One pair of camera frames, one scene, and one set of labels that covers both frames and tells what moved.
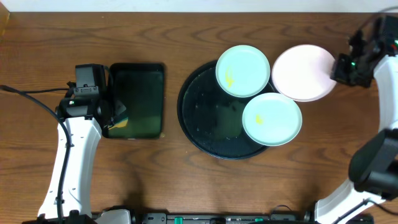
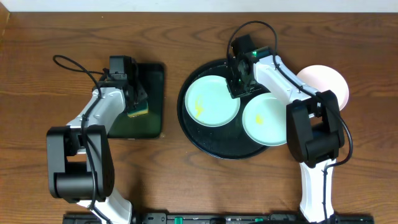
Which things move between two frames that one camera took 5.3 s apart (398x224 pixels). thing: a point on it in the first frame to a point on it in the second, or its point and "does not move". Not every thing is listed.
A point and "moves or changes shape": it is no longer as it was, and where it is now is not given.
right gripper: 342,70 to 241,88
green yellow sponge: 121,124 to 137,112
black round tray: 212,119 does not move
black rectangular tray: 137,93 does not move
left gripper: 109,112 to 138,97
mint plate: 242,71 moves or changes shape
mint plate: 272,119 does not move
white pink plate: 302,73 moves or changes shape
